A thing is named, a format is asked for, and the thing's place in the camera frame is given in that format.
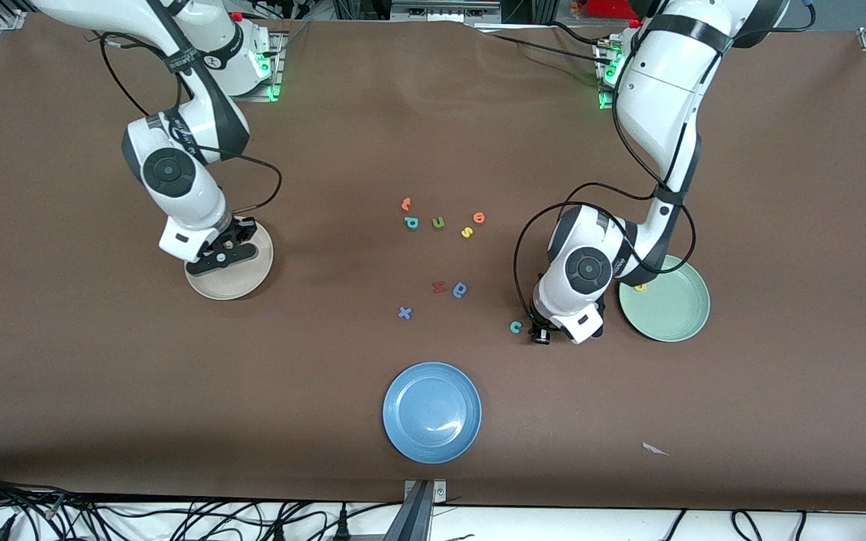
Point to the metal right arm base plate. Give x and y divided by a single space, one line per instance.
277 83

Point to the grey power strip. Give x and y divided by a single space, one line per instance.
440 11

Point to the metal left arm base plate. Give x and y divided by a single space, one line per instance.
604 104

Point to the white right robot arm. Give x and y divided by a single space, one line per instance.
204 203

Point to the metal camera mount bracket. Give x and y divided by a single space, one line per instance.
418 518

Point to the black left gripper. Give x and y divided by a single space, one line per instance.
540 335

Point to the brown table cover sheet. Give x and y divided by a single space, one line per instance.
102 376

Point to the beige brown plate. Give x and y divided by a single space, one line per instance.
230 285

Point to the light green plate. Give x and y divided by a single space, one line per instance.
673 308

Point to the white paper scrap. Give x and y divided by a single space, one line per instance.
655 449

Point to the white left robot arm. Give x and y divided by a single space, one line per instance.
658 90

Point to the blue plate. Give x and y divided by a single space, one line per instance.
418 406

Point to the red box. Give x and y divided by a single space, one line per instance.
606 7

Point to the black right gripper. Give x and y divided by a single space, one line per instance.
242 228

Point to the blue foam letter q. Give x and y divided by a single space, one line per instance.
460 294

